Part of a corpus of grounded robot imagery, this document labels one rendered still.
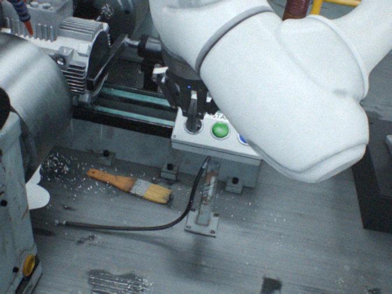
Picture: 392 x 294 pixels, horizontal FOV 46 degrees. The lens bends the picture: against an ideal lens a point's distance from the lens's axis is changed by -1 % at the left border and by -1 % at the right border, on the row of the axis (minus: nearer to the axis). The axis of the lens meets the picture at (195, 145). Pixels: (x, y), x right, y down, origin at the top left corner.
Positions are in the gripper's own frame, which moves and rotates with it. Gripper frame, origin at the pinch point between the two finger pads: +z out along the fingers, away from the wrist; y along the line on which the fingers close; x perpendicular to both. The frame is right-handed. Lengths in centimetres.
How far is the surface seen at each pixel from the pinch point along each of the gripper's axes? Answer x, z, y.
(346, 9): -287, 317, -99
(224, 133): 0.8, 3.5, -5.8
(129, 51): -44, 60, 31
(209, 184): 7.1, 16.4, -5.0
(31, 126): 9.6, -4.5, 24.9
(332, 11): -274, 309, -84
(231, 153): 3.6, 5.4, -7.9
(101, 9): -36, 27, 32
